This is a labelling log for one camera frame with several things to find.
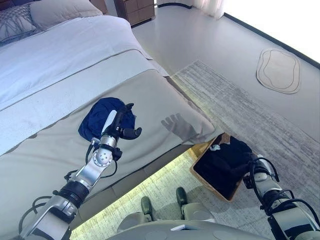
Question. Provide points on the black floor rail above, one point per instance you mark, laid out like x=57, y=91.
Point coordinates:
x=275, y=37

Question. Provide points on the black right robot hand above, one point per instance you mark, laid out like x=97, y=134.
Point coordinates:
x=251, y=162

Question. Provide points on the plain beige pillow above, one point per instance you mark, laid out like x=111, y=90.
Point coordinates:
x=62, y=12

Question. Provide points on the beige upholstered bed frame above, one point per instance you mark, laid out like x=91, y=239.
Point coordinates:
x=125, y=180

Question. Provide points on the dark tufted headboard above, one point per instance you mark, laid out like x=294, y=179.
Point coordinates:
x=98, y=5

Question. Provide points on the brown wooden nightstand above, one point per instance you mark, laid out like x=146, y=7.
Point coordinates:
x=137, y=11

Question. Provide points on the silver left robot leg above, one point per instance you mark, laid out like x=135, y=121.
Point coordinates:
x=147, y=207

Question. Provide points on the wooden woven basket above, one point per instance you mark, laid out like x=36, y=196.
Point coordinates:
x=197, y=150

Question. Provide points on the white garment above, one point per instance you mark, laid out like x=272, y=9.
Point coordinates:
x=214, y=147

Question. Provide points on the black garment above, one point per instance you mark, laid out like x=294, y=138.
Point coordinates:
x=217, y=170

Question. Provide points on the grey striped rug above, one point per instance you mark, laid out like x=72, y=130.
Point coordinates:
x=237, y=107

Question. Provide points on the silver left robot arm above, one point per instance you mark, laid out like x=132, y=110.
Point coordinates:
x=87, y=172

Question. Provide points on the small beige irregular mat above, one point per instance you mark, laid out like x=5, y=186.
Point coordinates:
x=277, y=71

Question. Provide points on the large bed grey cover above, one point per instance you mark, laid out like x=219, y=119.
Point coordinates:
x=155, y=105

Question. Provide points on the navy blue garment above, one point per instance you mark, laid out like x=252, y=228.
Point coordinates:
x=97, y=115

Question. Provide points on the silver robot leg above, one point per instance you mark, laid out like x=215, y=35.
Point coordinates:
x=147, y=207
x=181, y=197

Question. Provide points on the silver right robot leg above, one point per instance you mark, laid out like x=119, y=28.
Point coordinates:
x=181, y=197

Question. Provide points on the white duvet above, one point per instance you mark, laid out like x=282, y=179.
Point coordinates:
x=62, y=55

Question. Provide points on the patterned grey cushion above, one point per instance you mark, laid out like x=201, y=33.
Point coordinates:
x=15, y=22

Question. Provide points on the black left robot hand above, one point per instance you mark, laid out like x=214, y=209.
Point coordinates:
x=110, y=125

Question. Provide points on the grey robot torso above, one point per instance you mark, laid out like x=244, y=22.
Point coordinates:
x=187, y=232

